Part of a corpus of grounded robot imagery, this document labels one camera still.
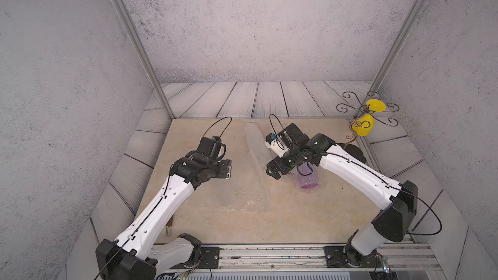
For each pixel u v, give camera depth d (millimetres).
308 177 843
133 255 375
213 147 582
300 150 570
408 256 743
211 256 723
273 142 684
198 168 504
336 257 726
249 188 915
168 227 801
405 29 832
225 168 682
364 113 809
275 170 672
